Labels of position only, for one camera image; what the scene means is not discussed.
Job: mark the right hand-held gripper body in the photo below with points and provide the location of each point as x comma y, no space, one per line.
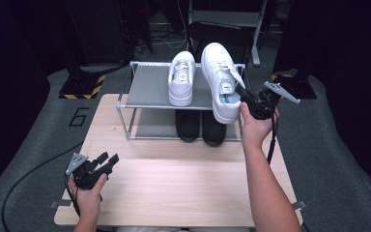
261,104

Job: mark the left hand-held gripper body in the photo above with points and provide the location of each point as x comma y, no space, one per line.
85,175

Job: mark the white sneaker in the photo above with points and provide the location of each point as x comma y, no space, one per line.
182,93
217,67

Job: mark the black slipper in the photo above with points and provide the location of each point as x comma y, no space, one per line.
187,127
213,130

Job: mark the grey metal shoe rack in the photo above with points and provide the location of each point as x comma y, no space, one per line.
148,87

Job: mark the person's left hand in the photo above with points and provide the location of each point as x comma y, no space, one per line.
88,201

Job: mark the person's right hand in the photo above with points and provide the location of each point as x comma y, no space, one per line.
256,132

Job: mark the grey tape strip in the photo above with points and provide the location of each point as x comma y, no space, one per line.
300,205
61,203

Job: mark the striped black stand base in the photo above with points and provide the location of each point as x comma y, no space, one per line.
294,88
80,87

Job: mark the black chair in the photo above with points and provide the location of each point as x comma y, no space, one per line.
219,32

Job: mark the white metal desk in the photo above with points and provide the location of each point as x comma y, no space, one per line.
225,17

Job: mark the person's light clothing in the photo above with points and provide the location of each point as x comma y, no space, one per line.
174,229

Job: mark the black curtain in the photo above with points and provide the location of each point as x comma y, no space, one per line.
9,80
351,80

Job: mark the dark cabinet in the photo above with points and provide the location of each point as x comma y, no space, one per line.
99,29

